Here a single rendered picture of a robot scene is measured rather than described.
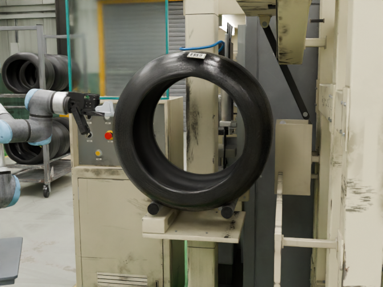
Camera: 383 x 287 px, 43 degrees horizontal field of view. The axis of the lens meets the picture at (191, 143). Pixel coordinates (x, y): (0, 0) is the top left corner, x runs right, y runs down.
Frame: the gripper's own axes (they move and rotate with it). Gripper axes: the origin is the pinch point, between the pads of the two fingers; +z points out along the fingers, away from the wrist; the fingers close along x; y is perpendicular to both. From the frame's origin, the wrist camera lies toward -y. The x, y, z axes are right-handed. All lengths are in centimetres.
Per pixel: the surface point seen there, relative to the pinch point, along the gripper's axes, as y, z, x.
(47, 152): -93, -184, 316
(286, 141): -4, 67, 21
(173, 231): -41, 28, -5
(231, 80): 19.3, 44.3, -12.3
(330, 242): -18, 79, -57
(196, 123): -2.6, 27.5, 28.4
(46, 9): 110, -528, 961
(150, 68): 19.9, 15.1, -10.9
